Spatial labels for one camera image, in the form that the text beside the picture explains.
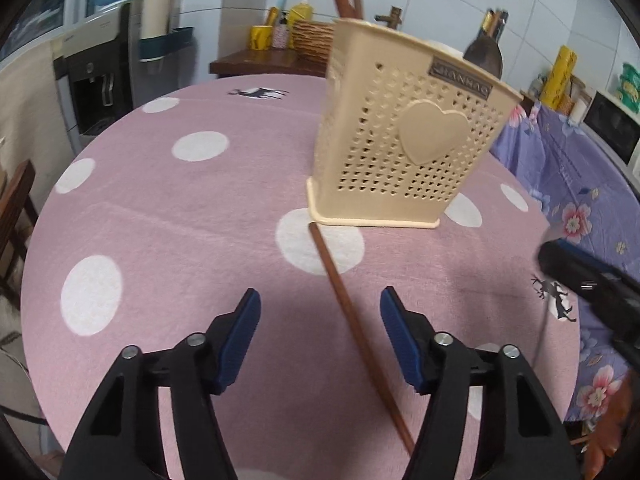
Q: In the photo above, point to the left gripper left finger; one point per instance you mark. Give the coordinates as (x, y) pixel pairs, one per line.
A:
(119, 437)

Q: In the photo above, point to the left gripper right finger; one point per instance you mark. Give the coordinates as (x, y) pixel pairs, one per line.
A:
(521, 435)

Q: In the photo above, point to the large steel spoon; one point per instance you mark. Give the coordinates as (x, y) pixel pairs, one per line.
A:
(485, 53)

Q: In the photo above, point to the dark chopstick gold band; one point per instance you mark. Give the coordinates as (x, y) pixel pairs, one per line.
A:
(491, 24)

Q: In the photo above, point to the person's right hand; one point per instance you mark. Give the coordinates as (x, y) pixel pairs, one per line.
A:
(605, 441)

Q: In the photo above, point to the purple floral cloth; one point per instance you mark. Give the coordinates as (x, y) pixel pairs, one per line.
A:
(588, 202)

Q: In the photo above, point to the white microwave oven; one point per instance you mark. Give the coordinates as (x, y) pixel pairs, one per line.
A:
(616, 125)

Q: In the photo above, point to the green stacked cups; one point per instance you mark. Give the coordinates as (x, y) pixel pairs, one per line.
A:
(628, 87)

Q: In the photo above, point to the pink polka dot tablecloth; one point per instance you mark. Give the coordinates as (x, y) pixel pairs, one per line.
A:
(170, 215)

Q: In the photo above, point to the small wooden stool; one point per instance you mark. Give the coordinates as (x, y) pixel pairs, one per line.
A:
(15, 200)

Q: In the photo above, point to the yellow rolled packet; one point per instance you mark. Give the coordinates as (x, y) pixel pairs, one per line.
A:
(558, 78)

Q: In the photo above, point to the cream plastic utensil holder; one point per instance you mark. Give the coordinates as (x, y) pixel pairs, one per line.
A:
(405, 124)

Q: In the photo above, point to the brown white rice cooker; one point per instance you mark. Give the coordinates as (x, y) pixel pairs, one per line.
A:
(447, 50)

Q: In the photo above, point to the brass faucet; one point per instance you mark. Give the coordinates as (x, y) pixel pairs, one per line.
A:
(392, 19)

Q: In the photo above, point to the grey water dispenser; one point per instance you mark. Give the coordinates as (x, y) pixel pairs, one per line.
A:
(99, 75)

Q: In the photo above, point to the dark wooden counter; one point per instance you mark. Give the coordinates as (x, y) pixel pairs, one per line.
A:
(249, 62)

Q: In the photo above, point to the yellow mug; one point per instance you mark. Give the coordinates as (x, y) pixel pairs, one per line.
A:
(261, 37)

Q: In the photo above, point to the yellow soap dispenser bottle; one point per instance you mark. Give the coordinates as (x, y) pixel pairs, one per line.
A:
(302, 11)

